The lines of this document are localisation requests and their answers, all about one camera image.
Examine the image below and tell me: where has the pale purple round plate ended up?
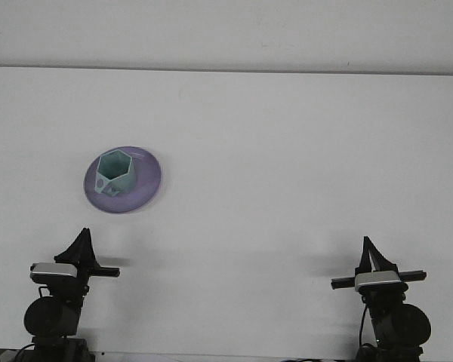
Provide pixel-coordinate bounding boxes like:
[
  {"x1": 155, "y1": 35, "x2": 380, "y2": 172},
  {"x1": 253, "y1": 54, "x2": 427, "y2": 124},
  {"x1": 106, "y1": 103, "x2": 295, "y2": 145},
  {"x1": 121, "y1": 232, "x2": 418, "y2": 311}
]
[{"x1": 83, "y1": 146, "x2": 162, "y2": 215}]

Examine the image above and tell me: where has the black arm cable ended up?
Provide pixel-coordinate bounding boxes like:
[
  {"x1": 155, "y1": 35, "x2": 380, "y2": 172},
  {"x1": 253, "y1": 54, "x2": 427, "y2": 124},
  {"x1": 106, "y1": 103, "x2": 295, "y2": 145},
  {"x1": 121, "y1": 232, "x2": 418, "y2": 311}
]
[
  {"x1": 14, "y1": 286, "x2": 48, "y2": 362},
  {"x1": 357, "y1": 304, "x2": 369, "y2": 354}
]

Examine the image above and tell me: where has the pale blue hexagonal cup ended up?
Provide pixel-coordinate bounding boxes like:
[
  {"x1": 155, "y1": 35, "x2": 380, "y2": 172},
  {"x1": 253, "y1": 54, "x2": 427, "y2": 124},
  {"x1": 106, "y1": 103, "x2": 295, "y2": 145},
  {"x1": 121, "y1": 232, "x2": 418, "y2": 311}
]
[{"x1": 94, "y1": 149, "x2": 136, "y2": 198}]

